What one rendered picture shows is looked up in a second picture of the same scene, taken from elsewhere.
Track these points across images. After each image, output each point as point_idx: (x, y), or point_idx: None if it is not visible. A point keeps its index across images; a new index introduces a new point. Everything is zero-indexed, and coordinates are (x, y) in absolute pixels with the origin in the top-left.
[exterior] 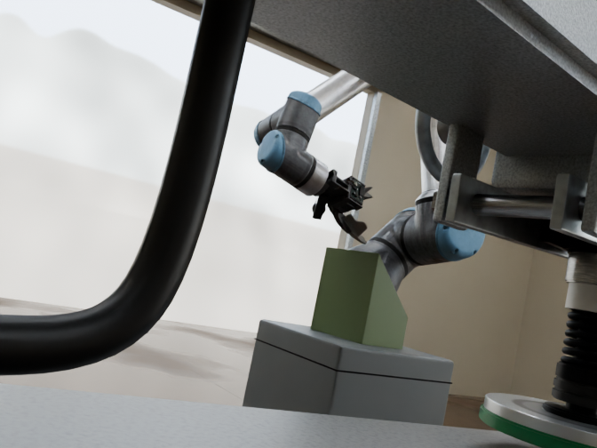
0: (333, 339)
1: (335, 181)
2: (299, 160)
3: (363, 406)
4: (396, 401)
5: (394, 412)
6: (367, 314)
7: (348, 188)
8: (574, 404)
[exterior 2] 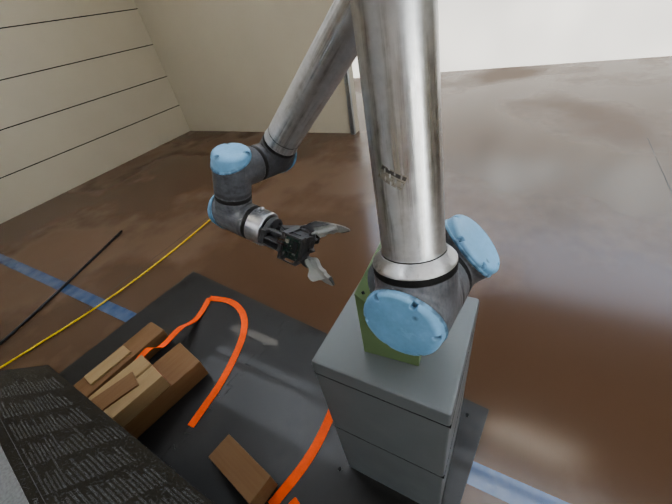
0: (346, 336)
1: (261, 242)
2: (228, 225)
3: (348, 398)
4: (380, 409)
5: (381, 413)
6: (361, 334)
7: (277, 247)
8: None
